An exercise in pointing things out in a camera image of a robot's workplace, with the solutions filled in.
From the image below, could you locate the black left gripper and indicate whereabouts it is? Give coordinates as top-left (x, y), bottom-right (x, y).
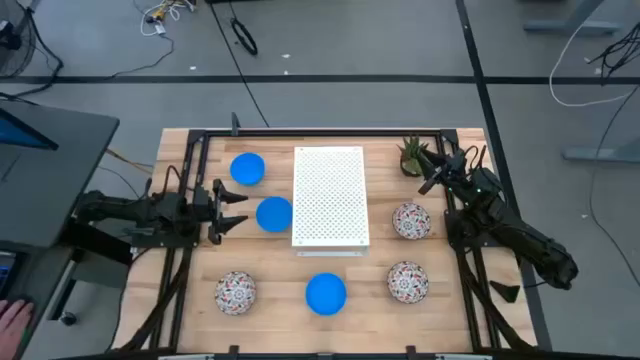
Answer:
top-left (192, 178), bottom-right (250, 247)

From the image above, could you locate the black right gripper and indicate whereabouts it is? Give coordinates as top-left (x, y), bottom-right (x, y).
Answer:
top-left (417, 147), bottom-right (482, 198)

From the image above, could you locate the blue plastic mini bowl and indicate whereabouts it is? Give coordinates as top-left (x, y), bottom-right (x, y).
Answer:
top-left (229, 152), bottom-right (267, 187)
top-left (304, 272), bottom-right (348, 317)
top-left (255, 195), bottom-right (294, 234)

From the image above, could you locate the floral patterned dark bowl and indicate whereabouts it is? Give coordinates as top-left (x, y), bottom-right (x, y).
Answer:
top-left (386, 260), bottom-right (430, 305)
top-left (391, 201), bottom-right (432, 241)
top-left (214, 270), bottom-right (258, 316)

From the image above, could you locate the potted succulent in black pot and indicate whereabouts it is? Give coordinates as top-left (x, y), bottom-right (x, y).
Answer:
top-left (397, 134), bottom-right (431, 179)

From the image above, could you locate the white perforated metal shelf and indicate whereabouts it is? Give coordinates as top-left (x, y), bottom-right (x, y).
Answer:
top-left (291, 145), bottom-right (371, 258)

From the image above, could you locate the dark grey desk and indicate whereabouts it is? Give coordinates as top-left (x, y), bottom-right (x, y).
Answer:
top-left (0, 99), bottom-right (121, 251)

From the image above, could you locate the grey table foot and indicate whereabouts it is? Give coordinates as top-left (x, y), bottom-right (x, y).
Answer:
top-left (522, 0), bottom-right (621, 36)

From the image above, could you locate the blue lit computer screen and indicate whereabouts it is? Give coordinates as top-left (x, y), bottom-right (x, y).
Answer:
top-left (0, 108), bottom-right (60, 151)

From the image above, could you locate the person's hand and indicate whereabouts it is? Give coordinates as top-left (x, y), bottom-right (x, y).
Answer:
top-left (0, 298), bottom-right (35, 360)

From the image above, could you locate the black floor fan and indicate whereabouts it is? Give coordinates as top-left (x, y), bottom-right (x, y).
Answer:
top-left (0, 0), bottom-right (37, 79)

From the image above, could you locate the black aluminium rig frame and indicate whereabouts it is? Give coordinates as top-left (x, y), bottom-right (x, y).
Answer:
top-left (117, 112), bottom-right (539, 360)

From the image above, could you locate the white floor cable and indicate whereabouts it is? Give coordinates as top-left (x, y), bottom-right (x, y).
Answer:
top-left (548, 19), bottom-right (640, 109)

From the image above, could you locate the black coiled cable loop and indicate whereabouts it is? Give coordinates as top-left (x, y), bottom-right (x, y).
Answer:
top-left (229, 17), bottom-right (259, 56)

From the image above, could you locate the yellow and white cable bundle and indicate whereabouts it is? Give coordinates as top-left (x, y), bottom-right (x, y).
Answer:
top-left (139, 0), bottom-right (196, 37)

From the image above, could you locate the black cable bundle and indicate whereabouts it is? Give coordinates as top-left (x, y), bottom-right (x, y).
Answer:
top-left (587, 22), bottom-right (640, 84)

